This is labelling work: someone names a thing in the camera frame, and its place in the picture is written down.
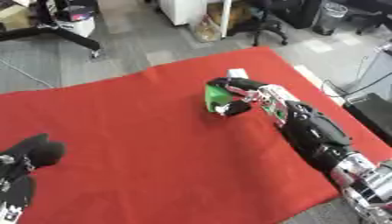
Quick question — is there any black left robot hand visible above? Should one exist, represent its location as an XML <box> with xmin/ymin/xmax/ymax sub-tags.
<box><xmin>0</xmin><ymin>133</ymin><xmax>69</xmax><ymax>178</ymax></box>

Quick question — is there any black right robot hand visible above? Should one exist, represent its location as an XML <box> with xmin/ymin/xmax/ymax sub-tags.
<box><xmin>206</xmin><ymin>76</ymin><xmax>270</xmax><ymax>117</ymax></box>

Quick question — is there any green block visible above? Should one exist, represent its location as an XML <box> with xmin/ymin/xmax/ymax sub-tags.
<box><xmin>203</xmin><ymin>83</ymin><xmax>235</xmax><ymax>114</ymax></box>

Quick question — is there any black box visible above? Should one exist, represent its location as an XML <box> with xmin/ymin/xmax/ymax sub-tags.
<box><xmin>343</xmin><ymin>92</ymin><xmax>392</xmax><ymax>147</ymax></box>

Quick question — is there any tan cardboard box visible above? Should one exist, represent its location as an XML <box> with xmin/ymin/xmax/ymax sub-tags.
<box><xmin>0</xmin><ymin>0</ymin><xmax>34</xmax><ymax>31</ymax></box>

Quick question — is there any white block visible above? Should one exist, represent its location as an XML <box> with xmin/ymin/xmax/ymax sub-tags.
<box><xmin>225</xmin><ymin>67</ymin><xmax>251</xmax><ymax>80</ymax></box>

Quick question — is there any black office chair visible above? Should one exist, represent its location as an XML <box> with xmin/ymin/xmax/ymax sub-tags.
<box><xmin>227</xmin><ymin>0</ymin><xmax>291</xmax><ymax>47</ymax></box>

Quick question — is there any clear plastic bag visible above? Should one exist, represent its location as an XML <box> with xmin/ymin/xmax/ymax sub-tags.
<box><xmin>191</xmin><ymin>14</ymin><xmax>222</xmax><ymax>44</ymax></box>

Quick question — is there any white pole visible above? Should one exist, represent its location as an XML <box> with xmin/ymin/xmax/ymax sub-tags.
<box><xmin>219</xmin><ymin>0</ymin><xmax>235</xmax><ymax>39</ymax></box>

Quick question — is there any black case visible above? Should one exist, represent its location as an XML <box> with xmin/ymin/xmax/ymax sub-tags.
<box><xmin>269</xmin><ymin>0</ymin><xmax>325</xmax><ymax>30</ymax></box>

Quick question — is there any white cabinet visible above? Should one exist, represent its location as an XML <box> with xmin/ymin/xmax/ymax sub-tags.
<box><xmin>157</xmin><ymin>0</ymin><xmax>210</xmax><ymax>27</ymax></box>

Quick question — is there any grey mesh trash can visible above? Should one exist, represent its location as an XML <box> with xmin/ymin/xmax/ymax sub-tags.
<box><xmin>311</xmin><ymin>2</ymin><xmax>351</xmax><ymax>37</ymax></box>

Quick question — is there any black stand with legs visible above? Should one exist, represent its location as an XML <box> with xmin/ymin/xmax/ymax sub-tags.
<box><xmin>0</xmin><ymin>0</ymin><xmax>104</xmax><ymax>60</ymax></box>

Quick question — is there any white bin with bag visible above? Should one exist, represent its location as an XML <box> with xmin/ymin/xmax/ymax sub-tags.
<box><xmin>53</xmin><ymin>4</ymin><xmax>98</xmax><ymax>38</ymax></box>

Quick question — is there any white cable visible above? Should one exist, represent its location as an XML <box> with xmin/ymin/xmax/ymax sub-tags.
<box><xmin>0</xmin><ymin>57</ymin><xmax>55</xmax><ymax>89</ymax></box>

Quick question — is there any black cable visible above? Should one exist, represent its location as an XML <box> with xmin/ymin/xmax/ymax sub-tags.
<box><xmin>319</xmin><ymin>78</ymin><xmax>392</xmax><ymax>99</ymax></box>

